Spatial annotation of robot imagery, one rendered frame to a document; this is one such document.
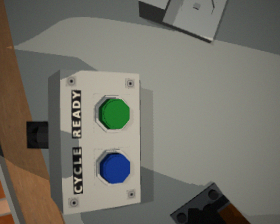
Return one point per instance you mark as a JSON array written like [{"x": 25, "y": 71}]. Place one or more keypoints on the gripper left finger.
[{"x": 196, "y": 216}]

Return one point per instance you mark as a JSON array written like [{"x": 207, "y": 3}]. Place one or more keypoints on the orange rectangular plate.
[{"x": 232, "y": 216}]

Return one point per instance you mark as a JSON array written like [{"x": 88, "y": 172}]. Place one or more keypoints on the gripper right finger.
[{"x": 213, "y": 216}]

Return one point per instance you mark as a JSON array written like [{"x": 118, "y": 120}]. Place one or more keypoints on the white push-button panel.
[{"x": 93, "y": 134}]

